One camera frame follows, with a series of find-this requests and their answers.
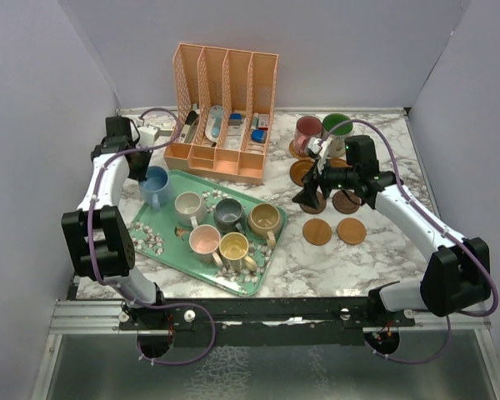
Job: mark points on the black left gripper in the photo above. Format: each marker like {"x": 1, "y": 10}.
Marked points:
{"x": 142, "y": 174}

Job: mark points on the woven rattan coaster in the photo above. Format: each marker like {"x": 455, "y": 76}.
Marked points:
{"x": 295, "y": 154}

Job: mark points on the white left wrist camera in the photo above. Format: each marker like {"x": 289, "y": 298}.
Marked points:
{"x": 148, "y": 133}

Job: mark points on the light blue mug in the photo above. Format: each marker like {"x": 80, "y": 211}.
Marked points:
{"x": 156, "y": 189}

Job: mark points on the blue stamp box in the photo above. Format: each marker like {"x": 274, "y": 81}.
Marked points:
{"x": 259, "y": 136}

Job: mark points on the green mug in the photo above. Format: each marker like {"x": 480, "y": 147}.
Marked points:
{"x": 336, "y": 123}

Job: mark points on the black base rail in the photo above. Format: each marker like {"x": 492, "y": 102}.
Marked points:
{"x": 262, "y": 321}

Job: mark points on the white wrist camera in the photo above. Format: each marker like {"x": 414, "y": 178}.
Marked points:
{"x": 317, "y": 148}
{"x": 148, "y": 133}

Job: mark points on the small white staples box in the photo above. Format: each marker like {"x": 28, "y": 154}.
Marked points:
{"x": 164, "y": 127}

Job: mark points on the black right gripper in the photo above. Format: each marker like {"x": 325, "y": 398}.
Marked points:
{"x": 307, "y": 195}

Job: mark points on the beige grey mug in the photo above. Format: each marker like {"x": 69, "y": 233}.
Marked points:
{"x": 190, "y": 209}

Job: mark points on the dark walnut coaster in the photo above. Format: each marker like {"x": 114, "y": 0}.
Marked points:
{"x": 346, "y": 202}
{"x": 314, "y": 210}

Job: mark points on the red white small box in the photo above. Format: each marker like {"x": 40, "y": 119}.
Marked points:
{"x": 260, "y": 121}

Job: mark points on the black white stapler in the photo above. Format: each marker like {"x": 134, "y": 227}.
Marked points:
{"x": 190, "y": 124}

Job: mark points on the brown wooden ringed coaster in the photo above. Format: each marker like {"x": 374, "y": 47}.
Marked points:
{"x": 337, "y": 162}

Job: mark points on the pink mug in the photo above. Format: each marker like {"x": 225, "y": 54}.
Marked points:
{"x": 204, "y": 241}

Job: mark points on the tan brown mug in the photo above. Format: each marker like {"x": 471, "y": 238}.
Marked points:
{"x": 265, "y": 222}

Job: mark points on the blue correction tape package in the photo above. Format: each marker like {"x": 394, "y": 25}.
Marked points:
{"x": 214, "y": 123}

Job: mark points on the orange plastic desk organizer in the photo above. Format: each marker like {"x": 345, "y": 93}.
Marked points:
{"x": 237, "y": 80}

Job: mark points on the maroon red mug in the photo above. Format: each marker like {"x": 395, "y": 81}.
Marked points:
{"x": 307, "y": 127}

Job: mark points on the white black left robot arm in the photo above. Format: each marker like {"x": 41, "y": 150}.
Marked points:
{"x": 96, "y": 235}

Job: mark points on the light orange wooden coaster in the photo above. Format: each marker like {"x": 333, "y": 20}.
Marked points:
{"x": 317, "y": 232}

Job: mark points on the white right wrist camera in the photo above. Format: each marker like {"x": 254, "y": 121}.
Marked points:
{"x": 317, "y": 148}

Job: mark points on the dark grey blue mug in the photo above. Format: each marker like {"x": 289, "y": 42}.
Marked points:
{"x": 229, "y": 216}

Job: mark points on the yellow mug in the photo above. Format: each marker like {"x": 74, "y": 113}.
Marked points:
{"x": 234, "y": 250}

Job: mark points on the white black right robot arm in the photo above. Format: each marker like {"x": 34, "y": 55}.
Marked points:
{"x": 457, "y": 270}

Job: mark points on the white packaged item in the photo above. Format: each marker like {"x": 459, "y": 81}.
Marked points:
{"x": 235, "y": 130}

